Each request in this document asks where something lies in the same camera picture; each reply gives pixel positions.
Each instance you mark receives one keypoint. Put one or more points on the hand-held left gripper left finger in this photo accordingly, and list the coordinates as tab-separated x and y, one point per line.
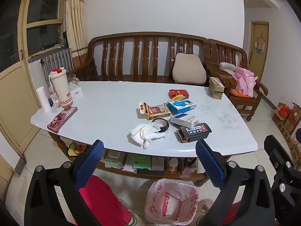
90	162

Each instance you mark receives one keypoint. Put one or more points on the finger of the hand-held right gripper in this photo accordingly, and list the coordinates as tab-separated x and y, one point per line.
279	156
299	132

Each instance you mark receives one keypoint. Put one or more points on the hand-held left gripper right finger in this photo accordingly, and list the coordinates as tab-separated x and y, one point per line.
210	164

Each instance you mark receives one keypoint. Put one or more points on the white red-print plastic bag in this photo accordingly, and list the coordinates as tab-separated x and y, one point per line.
164	204

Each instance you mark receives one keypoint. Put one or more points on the red cigarette box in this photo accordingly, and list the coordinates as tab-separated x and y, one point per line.
178	93

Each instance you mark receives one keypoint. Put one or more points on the printed cardboard box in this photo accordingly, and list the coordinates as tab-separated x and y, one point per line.
296	150

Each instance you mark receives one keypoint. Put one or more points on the open cardboard box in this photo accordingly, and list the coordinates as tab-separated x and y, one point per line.
282	124

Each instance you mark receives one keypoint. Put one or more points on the baby wipes pack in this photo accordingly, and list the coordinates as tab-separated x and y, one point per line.
112	161

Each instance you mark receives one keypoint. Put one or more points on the red plastic bag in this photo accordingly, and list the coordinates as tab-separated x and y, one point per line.
283	112

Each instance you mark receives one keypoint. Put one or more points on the black box with label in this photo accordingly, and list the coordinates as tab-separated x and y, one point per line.
196	131

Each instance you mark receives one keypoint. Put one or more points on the small white plastic bottle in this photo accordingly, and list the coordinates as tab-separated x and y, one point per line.
173	164

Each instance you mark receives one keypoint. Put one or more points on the person's right white shoe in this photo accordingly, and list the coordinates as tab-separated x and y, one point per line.
203	209

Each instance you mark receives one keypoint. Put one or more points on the person's white shoe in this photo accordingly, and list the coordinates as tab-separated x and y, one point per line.
135	219
203	209

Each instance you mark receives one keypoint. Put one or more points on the white blue-stripe medicine box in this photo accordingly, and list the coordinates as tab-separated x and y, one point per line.
185	120

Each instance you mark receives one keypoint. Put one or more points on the green packet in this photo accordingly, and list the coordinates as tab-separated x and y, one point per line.
142	161

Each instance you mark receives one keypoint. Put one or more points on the grey box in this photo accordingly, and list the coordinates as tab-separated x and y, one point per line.
158	163

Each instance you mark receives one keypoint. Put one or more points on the crumpled white tissue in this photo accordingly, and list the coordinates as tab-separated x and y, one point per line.
141	134

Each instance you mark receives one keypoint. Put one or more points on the black tape roll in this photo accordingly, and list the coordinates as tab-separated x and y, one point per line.
166	126

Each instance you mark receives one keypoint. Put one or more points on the blue medicine box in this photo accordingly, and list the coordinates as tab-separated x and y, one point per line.
180	106

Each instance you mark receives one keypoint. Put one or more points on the white-topped wooden table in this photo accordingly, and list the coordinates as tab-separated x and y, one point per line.
112	98

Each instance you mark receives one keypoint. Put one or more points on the person's left white shoe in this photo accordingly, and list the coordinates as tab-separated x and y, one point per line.
135	219

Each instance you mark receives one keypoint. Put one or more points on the small blue-label bottle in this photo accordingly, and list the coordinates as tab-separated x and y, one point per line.
51	101

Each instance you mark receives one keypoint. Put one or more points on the small white box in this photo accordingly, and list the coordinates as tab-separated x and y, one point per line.
75	90

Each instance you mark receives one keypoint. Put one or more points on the pink plastic bag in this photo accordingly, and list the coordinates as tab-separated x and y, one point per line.
244	82

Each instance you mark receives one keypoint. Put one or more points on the yellow snack wrapper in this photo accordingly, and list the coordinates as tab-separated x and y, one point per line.
177	97

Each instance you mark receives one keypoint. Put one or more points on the orange plastic bag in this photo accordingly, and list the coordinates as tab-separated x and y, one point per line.
235	92

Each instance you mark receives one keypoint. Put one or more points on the brown gold open box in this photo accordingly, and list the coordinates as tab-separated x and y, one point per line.
156	110

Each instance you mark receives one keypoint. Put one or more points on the green white carton box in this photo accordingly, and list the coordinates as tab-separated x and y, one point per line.
216	88

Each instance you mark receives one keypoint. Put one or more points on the white tube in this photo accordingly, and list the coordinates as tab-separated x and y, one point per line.
43	98

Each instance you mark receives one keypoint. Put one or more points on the white tumbler with red lid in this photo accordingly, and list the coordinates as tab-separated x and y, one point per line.
60	87

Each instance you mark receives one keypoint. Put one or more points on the yellow wooden door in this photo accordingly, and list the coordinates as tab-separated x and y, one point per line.
256	62

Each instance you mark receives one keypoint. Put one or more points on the clear glass cup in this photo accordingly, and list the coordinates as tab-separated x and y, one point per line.
71	78

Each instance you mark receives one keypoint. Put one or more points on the wooden armchair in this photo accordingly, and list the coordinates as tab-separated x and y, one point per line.
215	70

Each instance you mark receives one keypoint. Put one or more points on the hanging pink door ornament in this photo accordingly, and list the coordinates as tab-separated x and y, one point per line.
259	44

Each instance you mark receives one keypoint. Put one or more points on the beige cushion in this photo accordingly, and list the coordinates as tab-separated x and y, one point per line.
189	69

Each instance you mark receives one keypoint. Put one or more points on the grey rolled pillow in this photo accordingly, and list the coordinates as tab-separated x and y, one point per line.
227	65

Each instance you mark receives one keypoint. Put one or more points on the cream framed balcony door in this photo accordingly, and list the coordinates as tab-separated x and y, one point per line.
14	94

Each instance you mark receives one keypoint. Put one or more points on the grey radiator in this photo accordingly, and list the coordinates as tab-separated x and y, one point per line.
57	58

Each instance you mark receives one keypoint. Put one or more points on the wooden slatted sofa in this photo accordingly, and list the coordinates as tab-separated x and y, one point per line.
148	34

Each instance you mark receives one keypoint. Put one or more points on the cream patterned curtain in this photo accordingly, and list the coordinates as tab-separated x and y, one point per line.
75	16

